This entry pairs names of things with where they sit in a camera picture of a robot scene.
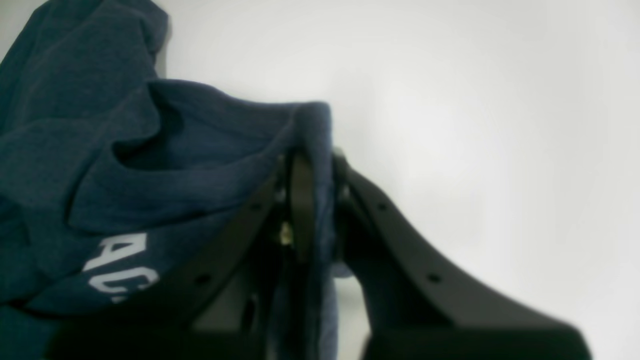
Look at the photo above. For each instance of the right gripper black image-left right finger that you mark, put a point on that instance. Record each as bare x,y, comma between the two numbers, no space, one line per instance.
420,305

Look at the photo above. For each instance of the right gripper black image-left left finger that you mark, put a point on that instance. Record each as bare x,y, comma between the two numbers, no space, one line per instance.
243,296

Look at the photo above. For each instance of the dark blue T-shirt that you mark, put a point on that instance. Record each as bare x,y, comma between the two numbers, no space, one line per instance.
112,176

